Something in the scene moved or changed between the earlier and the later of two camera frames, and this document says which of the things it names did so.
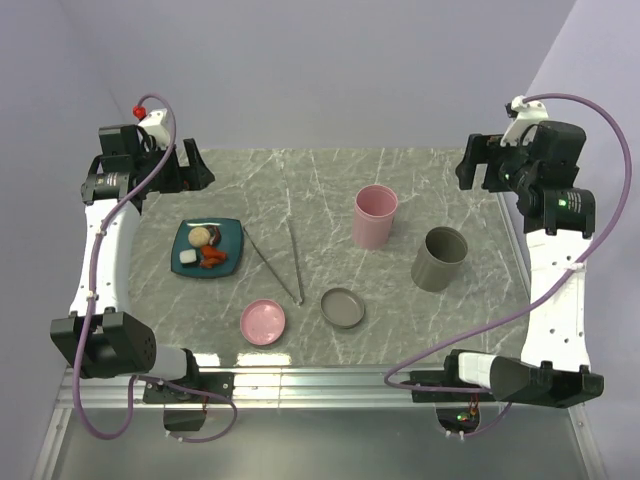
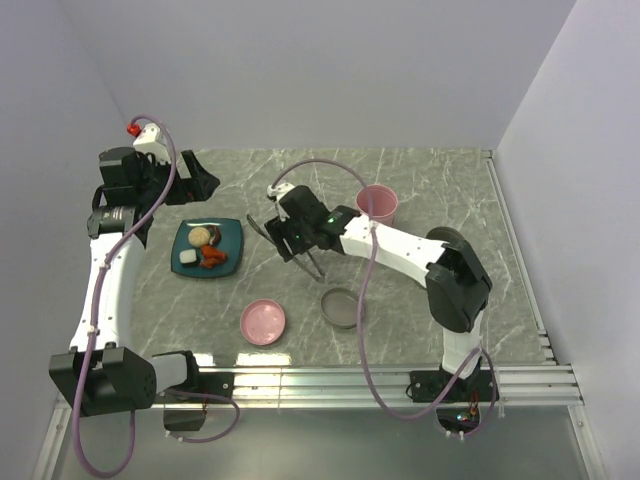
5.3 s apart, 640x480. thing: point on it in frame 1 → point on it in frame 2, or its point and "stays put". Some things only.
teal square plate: x=231 y=242 stays put
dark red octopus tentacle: x=215 y=235 stays put
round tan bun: x=199 y=237 stays put
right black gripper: x=478 y=151 → x=279 y=229
